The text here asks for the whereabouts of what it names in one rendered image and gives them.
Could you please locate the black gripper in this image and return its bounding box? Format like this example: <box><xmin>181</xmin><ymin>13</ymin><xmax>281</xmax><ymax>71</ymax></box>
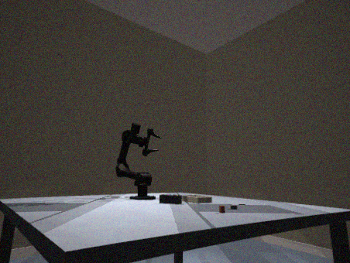
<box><xmin>137</xmin><ymin>128</ymin><xmax>161</xmax><ymax>156</ymax></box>

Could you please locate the beige shallow tray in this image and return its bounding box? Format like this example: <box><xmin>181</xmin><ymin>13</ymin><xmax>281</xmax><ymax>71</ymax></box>
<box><xmin>182</xmin><ymin>195</ymin><xmax>211</xmax><ymax>203</ymax></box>

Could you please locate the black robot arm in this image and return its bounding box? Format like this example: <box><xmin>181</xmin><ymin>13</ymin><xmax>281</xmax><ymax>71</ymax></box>
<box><xmin>116</xmin><ymin>123</ymin><xmax>152</xmax><ymax>196</ymax></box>

